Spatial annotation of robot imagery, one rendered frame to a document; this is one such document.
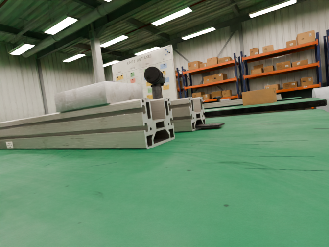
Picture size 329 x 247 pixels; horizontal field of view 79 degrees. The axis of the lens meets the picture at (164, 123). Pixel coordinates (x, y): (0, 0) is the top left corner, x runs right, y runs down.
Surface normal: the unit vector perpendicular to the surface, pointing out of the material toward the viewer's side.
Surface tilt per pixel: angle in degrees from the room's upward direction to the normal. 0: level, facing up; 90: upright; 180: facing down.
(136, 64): 90
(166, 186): 0
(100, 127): 90
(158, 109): 90
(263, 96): 89
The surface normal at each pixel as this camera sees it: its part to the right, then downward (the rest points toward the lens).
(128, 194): -0.12, -0.99
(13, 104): 0.83, -0.07
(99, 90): -0.51, 0.12
